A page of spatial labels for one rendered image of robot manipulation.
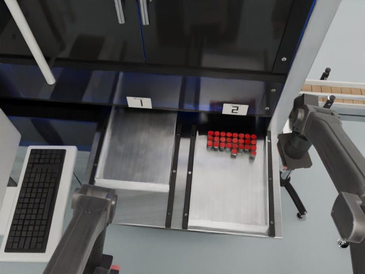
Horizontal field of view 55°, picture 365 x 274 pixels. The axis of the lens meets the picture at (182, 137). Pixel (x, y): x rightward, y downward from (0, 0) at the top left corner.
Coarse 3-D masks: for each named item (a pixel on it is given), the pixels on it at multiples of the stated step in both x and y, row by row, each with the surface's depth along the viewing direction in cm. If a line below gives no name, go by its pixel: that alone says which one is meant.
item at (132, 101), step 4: (128, 100) 125; (132, 100) 125; (136, 100) 124; (144, 100) 124; (148, 100) 124; (128, 104) 127; (132, 104) 127; (136, 104) 127; (140, 104) 126; (144, 104) 126; (148, 104) 126
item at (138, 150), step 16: (112, 112) 139; (128, 112) 140; (144, 112) 140; (160, 112) 140; (176, 112) 140; (112, 128) 136; (128, 128) 136; (144, 128) 136; (160, 128) 136; (112, 144) 133; (128, 144) 133; (144, 144) 133; (160, 144) 133; (112, 160) 129; (128, 160) 129; (144, 160) 129; (160, 160) 129; (96, 176) 123; (112, 176) 126; (128, 176) 126; (144, 176) 126; (160, 176) 126
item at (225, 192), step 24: (264, 144) 132; (216, 168) 128; (240, 168) 127; (264, 168) 127; (192, 192) 123; (216, 192) 123; (240, 192) 123; (264, 192) 123; (192, 216) 118; (216, 216) 118; (240, 216) 118; (264, 216) 118
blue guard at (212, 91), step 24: (0, 72) 118; (24, 72) 117; (72, 72) 115; (96, 72) 114; (120, 72) 113; (24, 96) 129; (48, 96) 128; (72, 96) 126; (96, 96) 125; (120, 96) 124; (144, 96) 122; (168, 96) 121; (192, 96) 120; (216, 96) 119; (240, 96) 117; (264, 96) 116
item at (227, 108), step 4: (224, 104) 122; (228, 104) 122; (232, 104) 121; (236, 104) 121; (224, 108) 124; (228, 108) 124; (232, 108) 123; (236, 108) 123; (240, 108) 123; (244, 108) 123; (224, 112) 126; (228, 112) 125; (240, 112) 125; (244, 112) 125
